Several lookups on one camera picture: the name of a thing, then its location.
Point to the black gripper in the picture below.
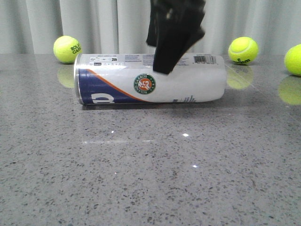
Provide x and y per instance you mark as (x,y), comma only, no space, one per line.
(183,19)

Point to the white blue tennis ball can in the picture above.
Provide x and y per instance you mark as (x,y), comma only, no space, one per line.
(125,79)

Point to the yellow tennis ball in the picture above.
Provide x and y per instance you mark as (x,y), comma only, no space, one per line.
(292,60)
(243,50)
(66,48)

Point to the yellow tennis ball far left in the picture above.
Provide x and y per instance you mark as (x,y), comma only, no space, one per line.
(66,48)

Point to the yellow tennis ball far right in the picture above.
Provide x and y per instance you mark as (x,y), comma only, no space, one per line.
(292,60)

